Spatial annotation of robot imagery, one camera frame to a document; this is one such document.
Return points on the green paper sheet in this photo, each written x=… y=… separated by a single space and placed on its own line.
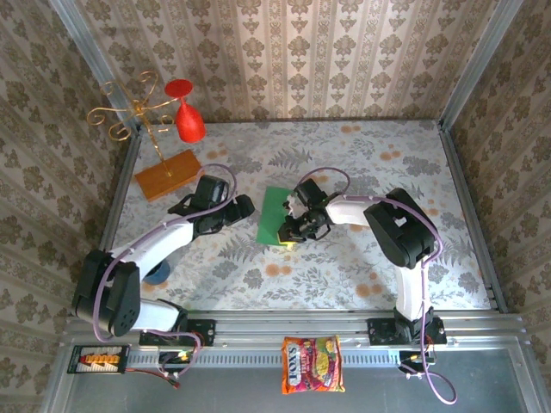
x=271 y=215

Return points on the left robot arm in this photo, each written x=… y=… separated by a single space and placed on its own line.
x=116 y=301

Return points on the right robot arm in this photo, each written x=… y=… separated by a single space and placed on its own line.
x=396 y=232

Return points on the floral table mat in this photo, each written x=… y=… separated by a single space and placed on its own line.
x=301 y=279

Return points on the blue cup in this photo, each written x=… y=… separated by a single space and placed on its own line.
x=158 y=275

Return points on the red wine glass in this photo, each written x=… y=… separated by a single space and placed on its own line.
x=189 y=122

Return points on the orange candy bag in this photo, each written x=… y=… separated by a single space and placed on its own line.
x=312 y=365

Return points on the small connector board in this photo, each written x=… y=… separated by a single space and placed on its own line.
x=411 y=358
x=183 y=356

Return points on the aluminium frame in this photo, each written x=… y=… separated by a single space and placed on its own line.
x=292 y=329

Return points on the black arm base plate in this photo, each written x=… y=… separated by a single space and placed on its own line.
x=204 y=333
x=379 y=333

